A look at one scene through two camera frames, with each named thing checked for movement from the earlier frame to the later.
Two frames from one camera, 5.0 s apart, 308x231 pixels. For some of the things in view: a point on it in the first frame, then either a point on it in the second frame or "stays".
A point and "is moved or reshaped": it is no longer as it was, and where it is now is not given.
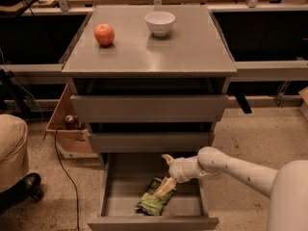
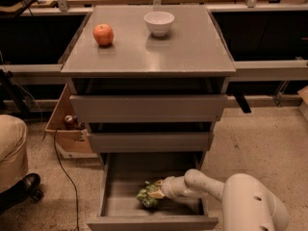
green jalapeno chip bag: (150, 205) is moved or reshaped
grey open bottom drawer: (125, 176) stays
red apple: (104, 34) stays
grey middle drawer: (148, 141) stays
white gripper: (178, 169) → (167, 188)
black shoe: (27, 188) stays
